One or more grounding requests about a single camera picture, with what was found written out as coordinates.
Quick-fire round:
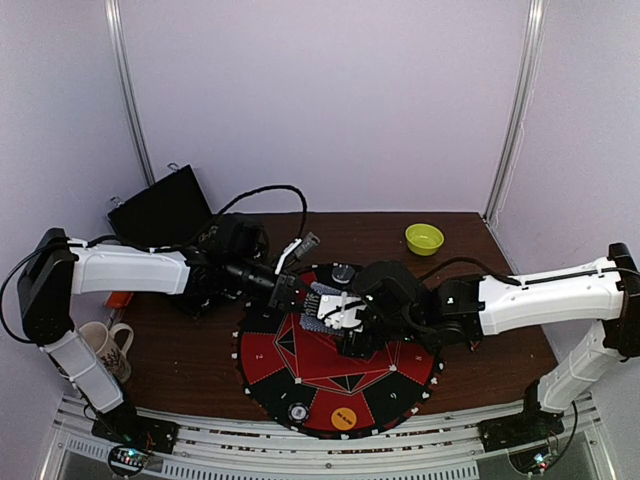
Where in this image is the grey playing card deck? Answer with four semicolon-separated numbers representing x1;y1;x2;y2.
299;281;344;336

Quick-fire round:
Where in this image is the orange big blind button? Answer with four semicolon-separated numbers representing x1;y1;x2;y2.
330;407;358;431

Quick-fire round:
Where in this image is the black poker chip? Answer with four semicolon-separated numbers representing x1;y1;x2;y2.
287;402;310;424

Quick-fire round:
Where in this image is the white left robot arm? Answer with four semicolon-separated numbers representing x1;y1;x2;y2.
17;213;319;444

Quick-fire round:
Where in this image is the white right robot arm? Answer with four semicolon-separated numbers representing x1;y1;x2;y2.
303;243;639;442

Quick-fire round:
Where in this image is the green plastic bowl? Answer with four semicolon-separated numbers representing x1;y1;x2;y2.
405;223;445;256

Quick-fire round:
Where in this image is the black poker chip case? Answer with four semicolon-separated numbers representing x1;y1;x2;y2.
106;163;241;316

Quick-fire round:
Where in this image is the round red black poker mat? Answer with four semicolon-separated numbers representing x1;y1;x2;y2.
234;264;444;440

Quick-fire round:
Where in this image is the orange plastic bowl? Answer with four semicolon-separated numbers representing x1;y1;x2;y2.
105;292;133;309

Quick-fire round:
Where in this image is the white ceramic mug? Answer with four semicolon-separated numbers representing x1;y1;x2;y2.
79;322;134;384

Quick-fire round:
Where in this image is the aluminium front rail frame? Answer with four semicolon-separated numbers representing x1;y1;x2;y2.
39;392;616;480

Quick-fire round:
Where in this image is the left aluminium corner post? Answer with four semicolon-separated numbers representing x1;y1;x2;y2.
104;0;156;186

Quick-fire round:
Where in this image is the aluminium corner post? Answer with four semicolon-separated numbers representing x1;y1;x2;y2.
484;0;547;228
104;0;156;186

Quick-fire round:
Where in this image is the right aluminium corner post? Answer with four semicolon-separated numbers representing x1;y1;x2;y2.
484;0;547;228

